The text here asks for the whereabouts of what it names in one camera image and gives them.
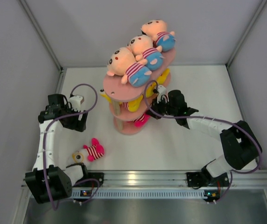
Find pink wooden three-tier shelf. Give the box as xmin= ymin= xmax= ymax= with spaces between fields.
xmin=103 ymin=48 xmax=178 ymax=136

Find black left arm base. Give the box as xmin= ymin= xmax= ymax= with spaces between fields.
xmin=86 ymin=172 xmax=104 ymax=187

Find boy plush blue pants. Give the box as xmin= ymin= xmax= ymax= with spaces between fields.
xmin=127 ymin=35 xmax=164 ymax=71

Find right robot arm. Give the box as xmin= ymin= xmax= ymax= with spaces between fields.
xmin=147 ymin=85 xmax=262 ymax=187

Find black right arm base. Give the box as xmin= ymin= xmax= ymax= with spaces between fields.
xmin=186 ymin=172 xmax=229 ymax=189

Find pink white panda plush glasses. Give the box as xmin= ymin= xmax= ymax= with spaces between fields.
xmin=72 ymin=138 xmax=105 ymax=165

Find pink white panda plush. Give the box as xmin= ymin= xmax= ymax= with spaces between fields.
xmin=127 ymin=113 xmax=150 ymax=128

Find slotted cable duct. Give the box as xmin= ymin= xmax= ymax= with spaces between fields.
xmin=30 ymin=189 xmax=207 ymax=199

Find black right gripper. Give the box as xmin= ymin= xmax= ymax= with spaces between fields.
xmin=147 ymin=95 xmax=178 ymax=120

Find yellow plush toy big eyes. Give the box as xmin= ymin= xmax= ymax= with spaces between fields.
xmin=99 ymin=89 xmax=144 ymax=112

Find yellow plush toy striped shirt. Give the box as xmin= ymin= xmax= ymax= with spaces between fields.
xmin=157 ymin=68 xmax=170 ymax=85

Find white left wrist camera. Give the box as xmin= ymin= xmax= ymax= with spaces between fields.
xmin=69 ymin=95 xmax=84 ymax=112

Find yellow cat plush striped shirt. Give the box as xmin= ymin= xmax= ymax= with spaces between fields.
xmin=145 ymin=83 xmax=157 ymax=98

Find boy plush black hair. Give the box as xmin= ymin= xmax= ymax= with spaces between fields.
xmin=106 ymin=47 xmax=152 ymax=87

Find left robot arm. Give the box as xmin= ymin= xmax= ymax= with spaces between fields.
xmin=25 ymin=94 xmax=89 ymax=204

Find aluminium frame rail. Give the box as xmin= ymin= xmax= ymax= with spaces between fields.
xmin=21 ymin=169 xmax=267 ymax=190

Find boy plush on shelf top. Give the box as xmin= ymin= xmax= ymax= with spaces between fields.
xmin=141 ymin=20 xmax=176 ymax=52

